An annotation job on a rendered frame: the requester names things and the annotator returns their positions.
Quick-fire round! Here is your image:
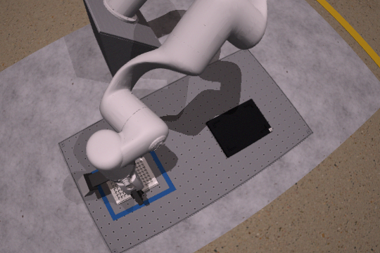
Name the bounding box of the blue tape outline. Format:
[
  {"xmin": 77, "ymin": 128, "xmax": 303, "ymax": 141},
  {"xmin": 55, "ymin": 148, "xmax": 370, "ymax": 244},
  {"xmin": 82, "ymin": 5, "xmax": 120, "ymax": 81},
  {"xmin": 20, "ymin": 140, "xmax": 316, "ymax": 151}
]
[{"xmin": 98, "ymin": 151, "xmax": 176, "ymax": 220}]

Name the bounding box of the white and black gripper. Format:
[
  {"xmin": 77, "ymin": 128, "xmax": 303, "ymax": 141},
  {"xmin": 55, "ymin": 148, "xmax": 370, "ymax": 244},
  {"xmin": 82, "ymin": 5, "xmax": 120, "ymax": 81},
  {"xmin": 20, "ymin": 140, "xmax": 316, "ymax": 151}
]
[{"xmin": 117, "ymin": 163, "xmax": 144, "ymax": 206}]

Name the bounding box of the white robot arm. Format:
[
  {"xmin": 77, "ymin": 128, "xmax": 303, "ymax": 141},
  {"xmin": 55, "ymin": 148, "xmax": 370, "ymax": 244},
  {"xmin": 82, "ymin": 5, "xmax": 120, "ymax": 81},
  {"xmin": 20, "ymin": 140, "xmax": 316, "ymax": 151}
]
[{"xmin": 78, "ymin": 0, "xmax": 267, "ymax": 197}]

